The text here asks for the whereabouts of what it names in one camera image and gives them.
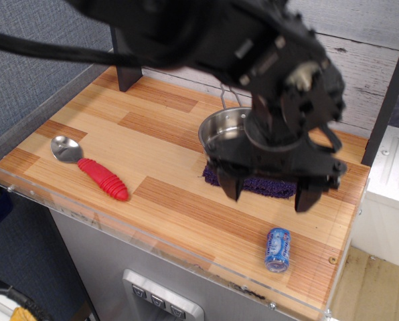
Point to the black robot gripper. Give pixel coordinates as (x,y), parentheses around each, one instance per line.
(295,94)

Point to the blue plastic gum container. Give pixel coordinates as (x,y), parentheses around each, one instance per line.
(277,254)

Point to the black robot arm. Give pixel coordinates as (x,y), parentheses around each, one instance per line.
(256,46)

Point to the dark purple folded cloth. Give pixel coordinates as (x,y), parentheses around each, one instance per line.
(260,186)

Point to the stainless steel saucepan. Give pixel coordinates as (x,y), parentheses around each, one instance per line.
(224,124)

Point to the white metal side unit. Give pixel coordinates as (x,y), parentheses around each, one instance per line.
(376,228)

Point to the silver dispenser button panel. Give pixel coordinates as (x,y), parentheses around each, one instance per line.
(161,297)

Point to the silver toy fridge cabinet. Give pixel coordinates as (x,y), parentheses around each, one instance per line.
(221,273)

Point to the dark right frame post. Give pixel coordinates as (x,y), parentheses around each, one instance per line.
(383,119)

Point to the red handled metal spoon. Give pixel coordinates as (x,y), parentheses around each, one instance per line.
(67,150)

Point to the dark grey vertical post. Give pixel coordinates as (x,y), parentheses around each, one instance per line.
(127,77)

